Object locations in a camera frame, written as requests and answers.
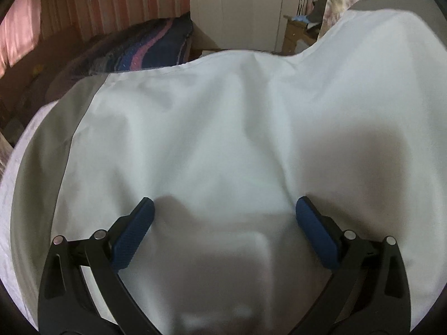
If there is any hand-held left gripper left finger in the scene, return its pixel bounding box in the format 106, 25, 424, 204
38, 197, 163, 335

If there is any white cloth sheet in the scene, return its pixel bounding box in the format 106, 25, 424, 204
10, 0, 447, 335

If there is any wooden cabinet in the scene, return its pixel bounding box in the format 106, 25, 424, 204
283, 16, 325, 56

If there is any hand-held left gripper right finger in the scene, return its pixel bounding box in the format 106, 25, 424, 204
295, 196, 411, 335

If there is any white ornamented wardrobe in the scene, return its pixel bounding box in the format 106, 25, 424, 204
189, 0, 332, 56

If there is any blue and floral curtain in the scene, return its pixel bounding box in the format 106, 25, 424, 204
321, 0, 434, 35

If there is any dark striped blanket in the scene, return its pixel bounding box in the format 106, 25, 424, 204
45, 16, 194, 102

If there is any dark cloth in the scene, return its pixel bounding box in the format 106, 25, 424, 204
307, 0, 331, 25

